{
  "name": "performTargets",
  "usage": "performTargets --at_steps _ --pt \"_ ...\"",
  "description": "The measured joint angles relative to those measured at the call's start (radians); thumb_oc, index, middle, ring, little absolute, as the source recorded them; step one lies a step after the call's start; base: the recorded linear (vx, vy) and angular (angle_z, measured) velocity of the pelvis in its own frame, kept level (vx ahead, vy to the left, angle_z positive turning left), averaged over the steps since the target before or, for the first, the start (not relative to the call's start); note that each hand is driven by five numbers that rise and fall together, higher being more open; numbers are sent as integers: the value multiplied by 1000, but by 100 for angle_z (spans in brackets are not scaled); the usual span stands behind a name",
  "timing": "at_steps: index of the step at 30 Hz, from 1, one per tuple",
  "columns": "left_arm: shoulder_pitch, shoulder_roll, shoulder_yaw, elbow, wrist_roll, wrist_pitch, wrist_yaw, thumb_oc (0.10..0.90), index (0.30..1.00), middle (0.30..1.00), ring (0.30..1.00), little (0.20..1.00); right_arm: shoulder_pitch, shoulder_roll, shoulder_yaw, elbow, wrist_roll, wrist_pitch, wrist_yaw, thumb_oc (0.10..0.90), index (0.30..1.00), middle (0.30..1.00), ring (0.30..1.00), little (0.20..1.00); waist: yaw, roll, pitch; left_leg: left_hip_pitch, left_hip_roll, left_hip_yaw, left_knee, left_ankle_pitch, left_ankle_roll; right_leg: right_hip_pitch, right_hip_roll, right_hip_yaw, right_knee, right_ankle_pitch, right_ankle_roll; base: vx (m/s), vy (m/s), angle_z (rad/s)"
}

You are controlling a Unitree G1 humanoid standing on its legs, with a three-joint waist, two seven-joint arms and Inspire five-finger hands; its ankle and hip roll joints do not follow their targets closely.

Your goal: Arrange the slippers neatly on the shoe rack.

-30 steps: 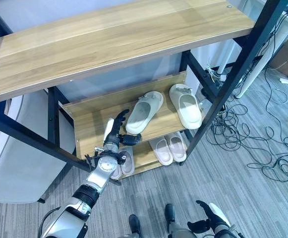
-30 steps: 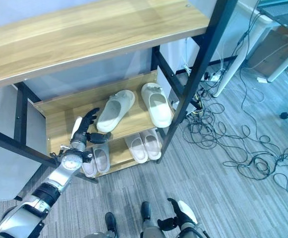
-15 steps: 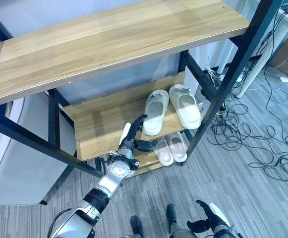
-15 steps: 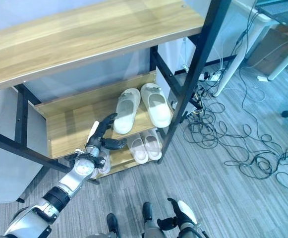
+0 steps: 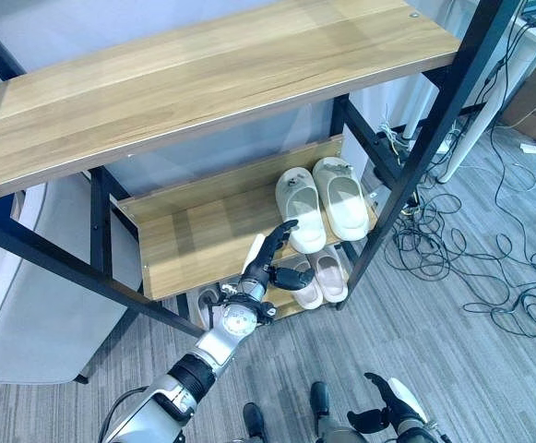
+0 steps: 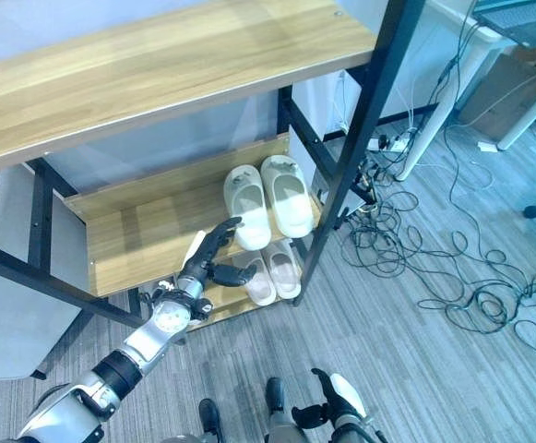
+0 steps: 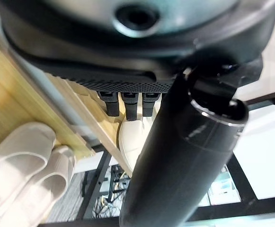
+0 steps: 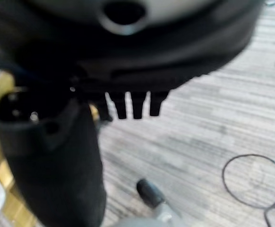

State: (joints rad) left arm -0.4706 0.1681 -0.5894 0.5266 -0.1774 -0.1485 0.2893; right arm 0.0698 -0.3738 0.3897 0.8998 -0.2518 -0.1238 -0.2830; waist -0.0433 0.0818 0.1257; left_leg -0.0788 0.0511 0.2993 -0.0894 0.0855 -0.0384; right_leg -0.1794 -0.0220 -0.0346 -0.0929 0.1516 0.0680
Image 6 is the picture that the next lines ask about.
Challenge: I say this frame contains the dark left robot foot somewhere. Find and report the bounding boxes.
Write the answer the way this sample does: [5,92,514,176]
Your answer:
[197,398,226,442]

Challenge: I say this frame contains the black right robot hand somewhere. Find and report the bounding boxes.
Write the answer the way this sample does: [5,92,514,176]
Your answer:
[292,367,369,428]

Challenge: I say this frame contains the pale green rubber slipper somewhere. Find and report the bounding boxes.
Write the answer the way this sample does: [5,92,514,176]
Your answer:
[222,164,273,251]
[259,154,316,239]

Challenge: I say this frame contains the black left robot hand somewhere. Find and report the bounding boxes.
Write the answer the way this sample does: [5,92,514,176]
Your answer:
[178,216,257,286]

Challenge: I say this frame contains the silver right robot leg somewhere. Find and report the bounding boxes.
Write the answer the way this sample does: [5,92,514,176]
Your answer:
[266,410,309,443]

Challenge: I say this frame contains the white cabinet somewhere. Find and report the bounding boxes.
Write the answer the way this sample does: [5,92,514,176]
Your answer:
[290,68,366,145]

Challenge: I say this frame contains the dark right robot foot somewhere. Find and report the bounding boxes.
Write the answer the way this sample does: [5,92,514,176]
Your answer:
[265,377,288,413]

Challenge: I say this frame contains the grey rounded panel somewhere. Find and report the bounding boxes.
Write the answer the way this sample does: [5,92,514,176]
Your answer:
[0,162,85,382]

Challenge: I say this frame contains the grey electronics box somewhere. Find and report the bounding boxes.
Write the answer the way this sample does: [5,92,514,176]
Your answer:
[312,169,375,219]

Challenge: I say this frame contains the white desk leg post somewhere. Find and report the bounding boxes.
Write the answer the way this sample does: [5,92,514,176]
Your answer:
[497,73,536,151]

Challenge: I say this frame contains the large wooden rack board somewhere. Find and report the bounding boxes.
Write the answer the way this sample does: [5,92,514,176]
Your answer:
[0,0,380,177]

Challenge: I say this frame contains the beige rubber slipper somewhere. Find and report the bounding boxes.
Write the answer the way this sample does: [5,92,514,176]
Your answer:
[263,239,303,300]
[232,251,279,306]

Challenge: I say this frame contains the dark robot foot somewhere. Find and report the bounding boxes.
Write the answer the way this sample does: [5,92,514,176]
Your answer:
[197,398,226,442]
[265,377,288,413]

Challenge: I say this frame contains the black metal rack frame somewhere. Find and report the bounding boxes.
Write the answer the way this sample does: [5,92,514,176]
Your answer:
[0,0,428,382]

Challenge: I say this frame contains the brown cardboard box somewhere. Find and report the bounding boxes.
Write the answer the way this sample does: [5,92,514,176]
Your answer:
[458,42,536,142]

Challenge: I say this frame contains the dark open laptop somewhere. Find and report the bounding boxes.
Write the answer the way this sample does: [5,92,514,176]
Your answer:
[471,0,536,48]

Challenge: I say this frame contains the white power strip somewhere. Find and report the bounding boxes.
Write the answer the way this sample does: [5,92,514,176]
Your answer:
[366,132,417,152]

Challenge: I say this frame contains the wooden shelf with raised rim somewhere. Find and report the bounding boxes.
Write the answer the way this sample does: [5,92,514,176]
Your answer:
[63,132,324,297]

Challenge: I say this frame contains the black hanging cable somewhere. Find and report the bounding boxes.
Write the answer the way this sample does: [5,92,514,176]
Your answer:
[426,0,483,110]

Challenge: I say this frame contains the white slanted desk leg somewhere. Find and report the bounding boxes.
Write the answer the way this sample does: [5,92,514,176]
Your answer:
[395,26,505,182]

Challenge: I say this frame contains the tangled black floor cables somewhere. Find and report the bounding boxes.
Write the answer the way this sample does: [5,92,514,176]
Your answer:
[343,117,536,361]

